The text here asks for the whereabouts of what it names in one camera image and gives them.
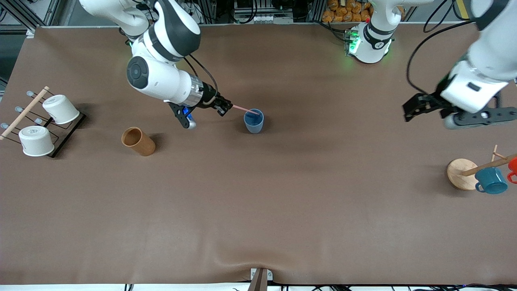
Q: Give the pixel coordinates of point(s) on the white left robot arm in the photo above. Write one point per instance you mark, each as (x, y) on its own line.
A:
(497, 44)

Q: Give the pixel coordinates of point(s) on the brown cylindrical holder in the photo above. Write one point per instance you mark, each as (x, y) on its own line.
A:
(141, 145)

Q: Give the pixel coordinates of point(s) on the pink chopstick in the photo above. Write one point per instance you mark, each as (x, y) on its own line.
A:
(242, 108)

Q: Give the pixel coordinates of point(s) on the wooden rack rod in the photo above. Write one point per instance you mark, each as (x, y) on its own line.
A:
(24, 113)

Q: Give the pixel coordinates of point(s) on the white connector strip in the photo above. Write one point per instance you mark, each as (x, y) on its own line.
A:
(262, 18)

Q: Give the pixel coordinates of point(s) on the blue plastic cup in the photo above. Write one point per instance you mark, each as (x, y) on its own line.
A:
(253, 124)

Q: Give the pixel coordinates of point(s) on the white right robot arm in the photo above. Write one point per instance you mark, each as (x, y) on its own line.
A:
(161, 76)

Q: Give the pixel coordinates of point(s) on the white paper cup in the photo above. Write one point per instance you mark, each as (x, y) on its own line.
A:
(36, 141)
(60, 109)

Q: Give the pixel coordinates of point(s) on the metal table edge bracket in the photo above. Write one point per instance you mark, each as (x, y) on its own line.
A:
(260, 279)

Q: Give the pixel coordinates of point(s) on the wooden mug tree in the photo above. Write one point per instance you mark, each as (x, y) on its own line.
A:
(458, 176)

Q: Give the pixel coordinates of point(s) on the teal enamel mug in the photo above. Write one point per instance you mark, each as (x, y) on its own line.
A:
(490, 180)

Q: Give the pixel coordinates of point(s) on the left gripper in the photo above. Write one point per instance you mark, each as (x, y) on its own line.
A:
(433, 100)

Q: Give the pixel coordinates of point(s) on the red mug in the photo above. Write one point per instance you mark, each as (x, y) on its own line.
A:
(513, 165)

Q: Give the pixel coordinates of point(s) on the orange bread bag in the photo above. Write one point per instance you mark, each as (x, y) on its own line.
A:
(343, 12)

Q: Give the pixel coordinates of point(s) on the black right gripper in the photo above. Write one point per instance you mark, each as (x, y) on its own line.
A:
(210, 98)

